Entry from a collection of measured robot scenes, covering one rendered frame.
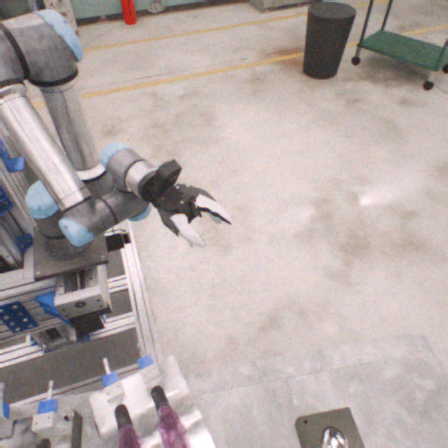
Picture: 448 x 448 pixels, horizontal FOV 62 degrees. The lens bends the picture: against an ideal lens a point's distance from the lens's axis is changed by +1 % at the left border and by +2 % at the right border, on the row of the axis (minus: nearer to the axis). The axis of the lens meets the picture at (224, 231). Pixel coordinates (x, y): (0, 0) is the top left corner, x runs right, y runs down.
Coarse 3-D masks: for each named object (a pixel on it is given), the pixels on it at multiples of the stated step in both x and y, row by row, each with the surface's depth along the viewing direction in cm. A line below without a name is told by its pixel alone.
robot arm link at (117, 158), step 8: (112, 144) 84; (120, 144) 85; (104, 152) 84; (112, 152) 83; (120, 152) 82; (128, 152) 82; (136, 152) 85; (104, 160) 84; (112, 160) 82; (120, 160) 81; (128, 160) 80; (136, 160) 80; (144, 160) 81; (112, 168) 82; (120, 168) 81; (128, 168) 80; (112, 176) 85; (120, 176) 81; (120, 184) 85
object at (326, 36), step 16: (320, 16) 361; (336, 16) 361; (352, 16) 362; (320, 32) 370; (336, 32) 367; (304, 48) 404; (320, 48) 381; (336, 48) 380; (304, 64) 409; (320, 64) 394; (336, 64) 397
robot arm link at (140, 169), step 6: (138, 162) 80; (144, 162) 80; (132, 168) 79; (138, 168) 79; (144, 168) 78; (150, 168) 79; (156, 168) 80; (132, 174) 79; (138, 174) 78; (144, 174) 78; (126, 180) 80; (132, 180) 79; (138, 180) 78; (132, 186) 79; (138, 186) 78
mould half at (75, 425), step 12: (72, 408) 102; (24, 420) 100; (60, 420) 100; (72, 420) 100; (24, 432) 98; (48, 432) 98; (60, 432) 98; (72, 432) 99; (0, 444) 96; (12, 444) 96; (24, 444) 96; (36, 444) 96; (60, 444) 96; (72, 444) 98
